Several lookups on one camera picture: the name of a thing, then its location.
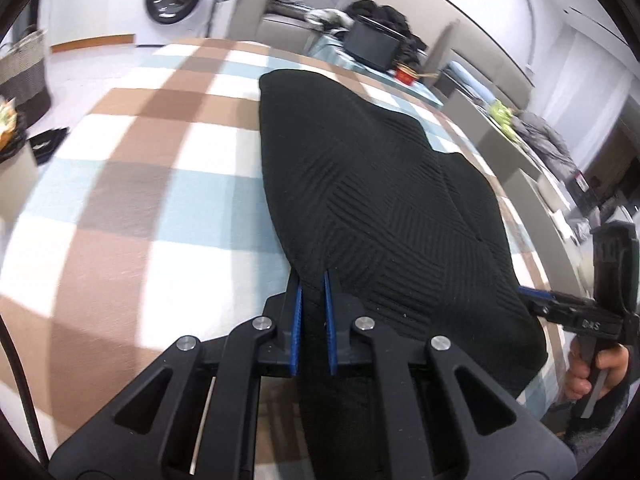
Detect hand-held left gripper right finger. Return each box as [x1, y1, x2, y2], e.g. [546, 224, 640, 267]
[322, 270, 577, 480]

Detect side table with checked cloth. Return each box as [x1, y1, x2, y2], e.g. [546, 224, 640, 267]
[307, 32, 447, 109]

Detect grey upholstered bench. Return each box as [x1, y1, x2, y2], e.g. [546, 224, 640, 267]
[500, 166, 597, 312]

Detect black cable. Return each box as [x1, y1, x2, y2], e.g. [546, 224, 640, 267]
[0, 310, 52, 467]

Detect black knit sweater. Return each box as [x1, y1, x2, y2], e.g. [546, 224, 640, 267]
[259, 69, 549, 480]

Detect white kitchen base cabinet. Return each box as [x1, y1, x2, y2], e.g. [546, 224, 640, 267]
[41, 0, 151, 54]

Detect blue pillow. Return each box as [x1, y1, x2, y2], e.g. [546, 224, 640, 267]
[446, 60, 482, 92]

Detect checked brown blue blanket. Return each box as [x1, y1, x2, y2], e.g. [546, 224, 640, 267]
[0, 37, 568, 480]

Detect grey sofa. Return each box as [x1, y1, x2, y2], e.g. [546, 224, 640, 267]
[234, 0, 327, 56]

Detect pile of black clothes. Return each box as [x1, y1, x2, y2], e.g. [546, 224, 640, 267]
[345, 0, 429, 64]

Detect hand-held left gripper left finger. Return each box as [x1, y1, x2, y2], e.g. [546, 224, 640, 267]
[47, 277, 306, 480]

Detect grey coat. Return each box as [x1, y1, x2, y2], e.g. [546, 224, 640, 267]
[515, 110, 579, 187]

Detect woven grey basket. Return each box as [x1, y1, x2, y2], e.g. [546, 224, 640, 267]
[0, 27, 52, 129]

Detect white washing machine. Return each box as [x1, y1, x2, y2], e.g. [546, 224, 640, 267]
[135, 0, 227, 49]

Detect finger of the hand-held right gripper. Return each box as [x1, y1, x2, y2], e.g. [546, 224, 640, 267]
[517, 285, 555, 308]

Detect person's right forearm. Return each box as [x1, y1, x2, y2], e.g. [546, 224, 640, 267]
[562, 379, 635, 467]

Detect person's right hand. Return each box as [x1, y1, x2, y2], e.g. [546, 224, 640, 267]
[566, 344, 631, 405]

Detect yellow toys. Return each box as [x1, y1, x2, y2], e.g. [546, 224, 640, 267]
[0, 99, 27, 152]

